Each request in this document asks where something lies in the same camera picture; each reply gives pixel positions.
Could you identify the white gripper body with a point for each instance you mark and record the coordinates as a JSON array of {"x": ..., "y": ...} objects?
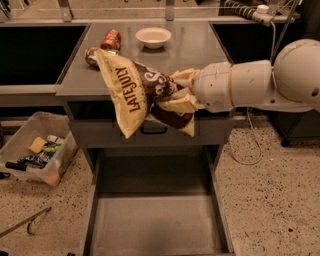
[{"x": 212, "y": 87}]

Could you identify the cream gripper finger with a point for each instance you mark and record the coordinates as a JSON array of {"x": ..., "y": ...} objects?
[
  {"x": 185, "y": 104},
  {"x": 185, "y": 76}
]

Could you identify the brown chip bag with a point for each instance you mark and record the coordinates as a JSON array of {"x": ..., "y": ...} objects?
[{"x": 135, "y": 89}]

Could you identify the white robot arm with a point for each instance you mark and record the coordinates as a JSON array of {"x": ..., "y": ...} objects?
[{"x": 289, "y": 84}]

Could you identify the grey drawer cabinet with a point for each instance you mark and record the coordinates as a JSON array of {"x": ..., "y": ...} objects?
[{"x": 192, "y": 45}]

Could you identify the open middle drawer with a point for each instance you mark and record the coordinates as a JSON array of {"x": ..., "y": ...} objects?
[{"x": 146, "y": 203}]

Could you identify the white bowl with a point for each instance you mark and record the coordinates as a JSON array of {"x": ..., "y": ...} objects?
[{"x": 153, "y": 37}]

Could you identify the white power strip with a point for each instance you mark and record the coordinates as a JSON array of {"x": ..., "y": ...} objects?
[{"x": 258, "y": 14}]

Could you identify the red soda can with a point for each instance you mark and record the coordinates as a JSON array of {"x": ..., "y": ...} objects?
[{"x": 111, "y": 40}]

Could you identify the clear plastic bin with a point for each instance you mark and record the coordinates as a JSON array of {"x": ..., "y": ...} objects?
[{"x": 40, "y": 124}]

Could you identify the yellow sponge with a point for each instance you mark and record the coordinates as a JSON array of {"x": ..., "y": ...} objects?
[{"x": 37, "y": 145}]

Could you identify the snack packets in bin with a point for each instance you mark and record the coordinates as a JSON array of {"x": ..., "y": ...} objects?
[{"x": 42, "y": 158}]

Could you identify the black marker in bin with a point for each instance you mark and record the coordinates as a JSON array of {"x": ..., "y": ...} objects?
[{"x": 15, "y": 166}]

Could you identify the metal rod on floor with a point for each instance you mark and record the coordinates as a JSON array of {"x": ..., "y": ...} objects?
[{"x": 25, "y": 221}]

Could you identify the upper drawer with handle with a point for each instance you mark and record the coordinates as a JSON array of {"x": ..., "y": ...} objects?
[{"x": 107, "y": 134}]

